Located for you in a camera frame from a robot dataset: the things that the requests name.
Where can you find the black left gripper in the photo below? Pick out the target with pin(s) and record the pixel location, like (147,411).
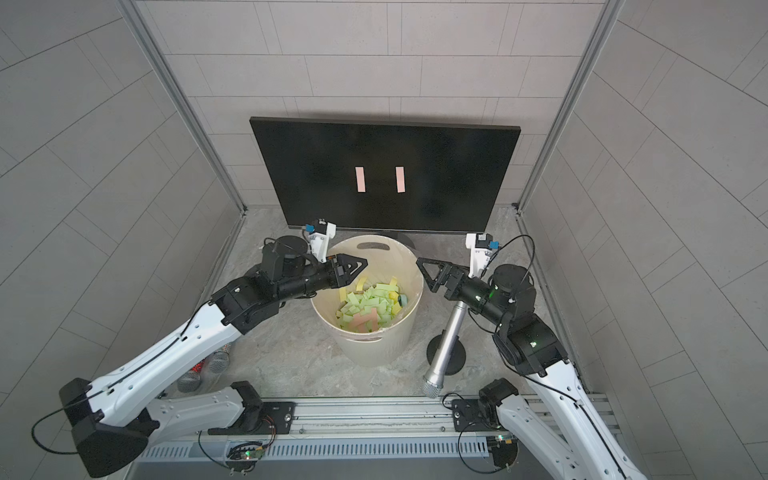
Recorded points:
(333,273)

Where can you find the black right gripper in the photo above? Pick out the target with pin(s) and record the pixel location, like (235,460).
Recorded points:
(447,274)

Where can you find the pink sticky note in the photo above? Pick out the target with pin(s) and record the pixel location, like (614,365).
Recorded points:
(400,179)
(360,179)
(374,320)
(360,323)

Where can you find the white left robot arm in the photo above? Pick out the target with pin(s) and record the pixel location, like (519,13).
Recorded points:
(116,417)

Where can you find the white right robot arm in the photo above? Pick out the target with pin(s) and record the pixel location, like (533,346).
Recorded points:
(583,447)

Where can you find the pile of discarded sticky notes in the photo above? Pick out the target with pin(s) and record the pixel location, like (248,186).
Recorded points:
(388,298)

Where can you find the black flat monitor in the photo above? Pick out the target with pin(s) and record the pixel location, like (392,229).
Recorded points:
(454,173)

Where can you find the cream plastic waste bin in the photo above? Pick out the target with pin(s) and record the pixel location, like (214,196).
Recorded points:
(386,258)

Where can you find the black round microphone base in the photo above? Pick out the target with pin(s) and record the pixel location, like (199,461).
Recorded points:
(457,358)

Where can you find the right circuit board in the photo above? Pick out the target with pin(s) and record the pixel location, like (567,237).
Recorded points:
(502,451)

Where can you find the red glitter microphone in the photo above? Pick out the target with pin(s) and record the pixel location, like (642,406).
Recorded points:
(191,380)

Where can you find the left green circuit board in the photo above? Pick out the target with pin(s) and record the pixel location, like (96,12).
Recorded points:
(243,457)

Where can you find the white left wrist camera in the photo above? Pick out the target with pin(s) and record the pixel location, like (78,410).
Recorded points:
(319,234)

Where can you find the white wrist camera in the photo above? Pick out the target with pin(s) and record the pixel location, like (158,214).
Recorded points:
(319,234)
(482,247)

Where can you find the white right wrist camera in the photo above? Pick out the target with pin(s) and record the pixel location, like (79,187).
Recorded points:
(482,247)

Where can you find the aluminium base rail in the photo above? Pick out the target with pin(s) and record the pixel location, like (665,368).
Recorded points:
(367,428)

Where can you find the aluminium corner post right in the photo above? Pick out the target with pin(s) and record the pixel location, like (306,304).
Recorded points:
(605,22)

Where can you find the aluminium corner post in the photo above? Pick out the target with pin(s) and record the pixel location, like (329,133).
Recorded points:
(156,58)
(605,22)

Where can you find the aluminium corner post left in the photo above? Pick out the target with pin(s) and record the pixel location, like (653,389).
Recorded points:
(156,58)

